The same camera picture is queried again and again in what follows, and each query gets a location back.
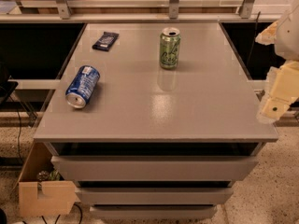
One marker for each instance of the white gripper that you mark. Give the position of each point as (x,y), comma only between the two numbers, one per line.
(289,39)

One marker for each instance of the green soda can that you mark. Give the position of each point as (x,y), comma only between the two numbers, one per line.
(169,47)

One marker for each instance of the blue pepsi can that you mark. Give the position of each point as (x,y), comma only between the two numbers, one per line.
(80,90)

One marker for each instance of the grey drawer cabinet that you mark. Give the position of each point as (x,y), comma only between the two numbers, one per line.
(151,142)

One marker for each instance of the dark blue snack packet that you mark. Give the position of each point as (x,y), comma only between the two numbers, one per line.
(106,41)

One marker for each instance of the cardboard box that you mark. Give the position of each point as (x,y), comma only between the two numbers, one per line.
(37,195)

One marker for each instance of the metal shelf frame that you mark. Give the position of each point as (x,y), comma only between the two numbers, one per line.
(100,11)

